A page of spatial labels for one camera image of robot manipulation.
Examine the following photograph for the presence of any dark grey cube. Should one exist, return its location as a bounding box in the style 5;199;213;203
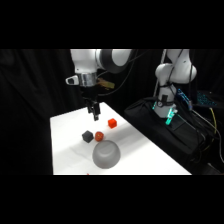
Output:
81;130;94;144

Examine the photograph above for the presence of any yellow cable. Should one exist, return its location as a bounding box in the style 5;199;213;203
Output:
192;107;218;136

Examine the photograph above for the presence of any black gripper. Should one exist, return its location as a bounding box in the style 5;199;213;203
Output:
80;85;101;121

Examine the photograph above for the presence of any black robot stand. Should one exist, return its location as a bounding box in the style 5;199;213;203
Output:
124;97;224;176

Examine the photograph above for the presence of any red cube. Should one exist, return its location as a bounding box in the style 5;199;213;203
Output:
107;118;118;129

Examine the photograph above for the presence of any black curtain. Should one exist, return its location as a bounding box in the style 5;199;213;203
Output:
0;49;224;176

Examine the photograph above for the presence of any grey bowl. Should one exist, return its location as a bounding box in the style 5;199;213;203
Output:
91;139;122;170

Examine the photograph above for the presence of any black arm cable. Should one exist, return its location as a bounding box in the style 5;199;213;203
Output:
98;49;151;97

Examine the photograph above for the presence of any orange-red round block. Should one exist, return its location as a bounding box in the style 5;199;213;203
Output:
94;131;105;142

